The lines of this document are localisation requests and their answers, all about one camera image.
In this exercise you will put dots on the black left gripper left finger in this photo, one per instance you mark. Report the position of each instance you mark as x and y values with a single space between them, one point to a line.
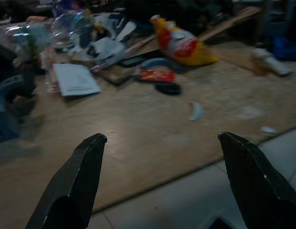
66 186

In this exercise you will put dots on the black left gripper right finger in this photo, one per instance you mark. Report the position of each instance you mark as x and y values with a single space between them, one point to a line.
257 188

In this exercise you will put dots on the small white shard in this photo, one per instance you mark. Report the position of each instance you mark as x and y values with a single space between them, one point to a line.
269 129

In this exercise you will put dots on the white curved shard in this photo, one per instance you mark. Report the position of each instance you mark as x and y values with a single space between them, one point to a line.
197 112

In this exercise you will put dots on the blue plastic stool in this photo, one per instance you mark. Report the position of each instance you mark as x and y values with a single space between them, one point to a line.
4 109

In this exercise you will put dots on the large brown cardboard sheet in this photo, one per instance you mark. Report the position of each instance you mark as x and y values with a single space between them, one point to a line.
143 119

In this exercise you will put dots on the white paper booklet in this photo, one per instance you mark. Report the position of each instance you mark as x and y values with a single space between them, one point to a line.
75 80

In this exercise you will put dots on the crumpled white plastic bag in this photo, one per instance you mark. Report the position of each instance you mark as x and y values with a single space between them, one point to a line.
107 50

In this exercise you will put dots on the blue plastic bag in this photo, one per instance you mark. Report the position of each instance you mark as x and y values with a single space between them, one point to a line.
286 48

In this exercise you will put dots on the red snack wrapper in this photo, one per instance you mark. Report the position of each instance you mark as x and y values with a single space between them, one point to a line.
157 75

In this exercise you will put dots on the blue curved plastic piece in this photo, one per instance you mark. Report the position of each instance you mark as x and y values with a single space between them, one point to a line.
159 62

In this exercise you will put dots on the yellow red snack bag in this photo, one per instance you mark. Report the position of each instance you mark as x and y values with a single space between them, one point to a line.
183 45

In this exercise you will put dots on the clear plastic bottle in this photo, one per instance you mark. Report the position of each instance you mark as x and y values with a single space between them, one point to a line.
69 23

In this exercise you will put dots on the long wooden plank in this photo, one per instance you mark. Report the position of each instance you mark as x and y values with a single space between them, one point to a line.
228 23

